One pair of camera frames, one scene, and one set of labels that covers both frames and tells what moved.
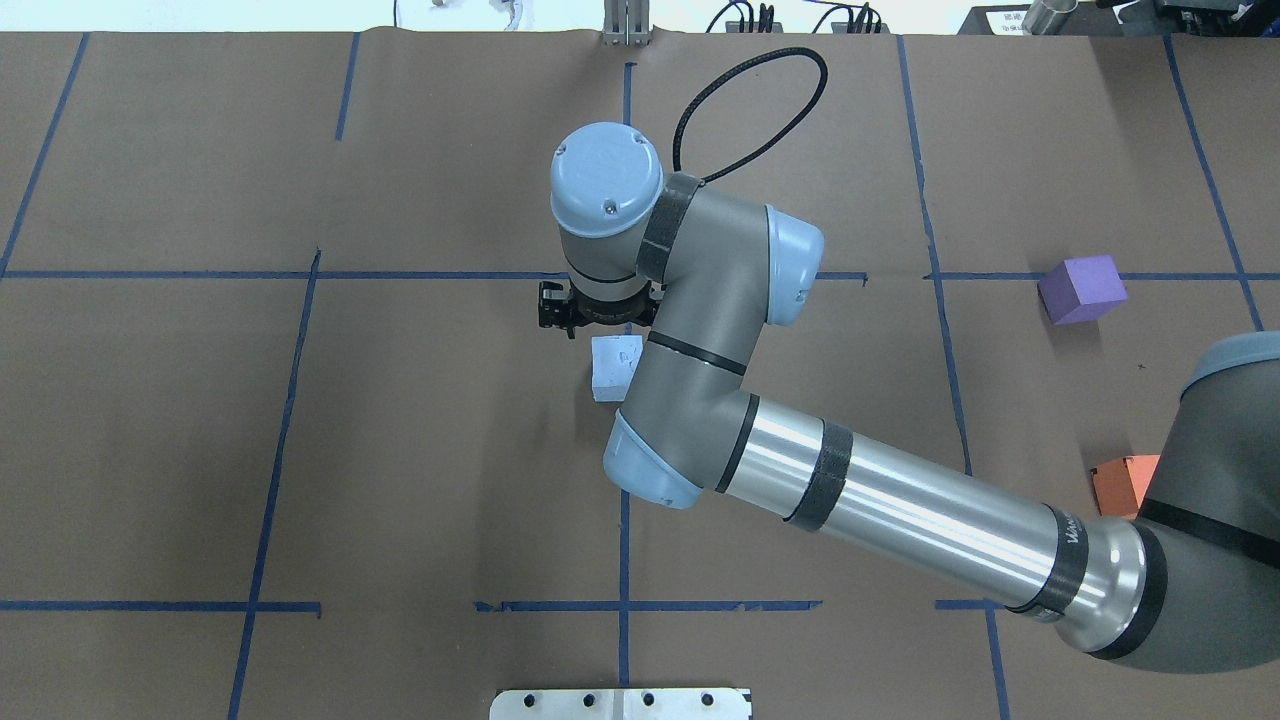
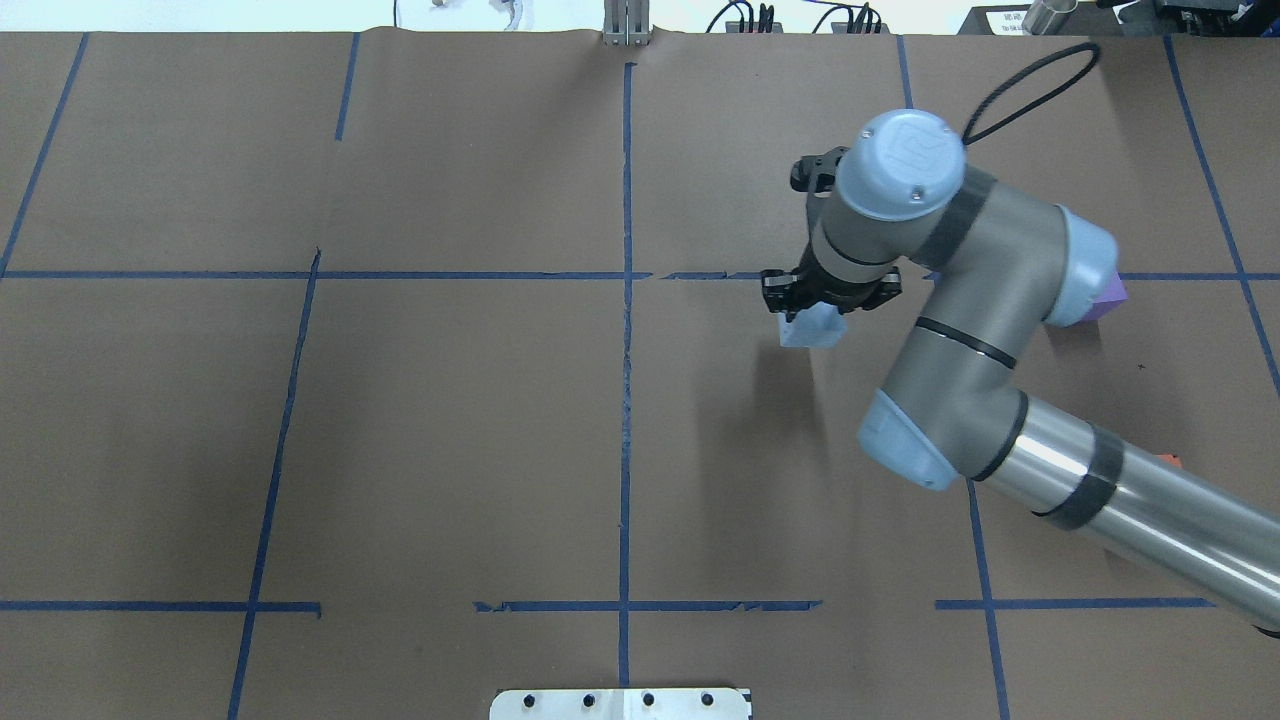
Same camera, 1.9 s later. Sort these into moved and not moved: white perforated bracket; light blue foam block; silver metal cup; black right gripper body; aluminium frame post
Moved: light blue foam block; black right gripper body
Not moved: aluminium frame post; silver metal cup; white perforated bracket
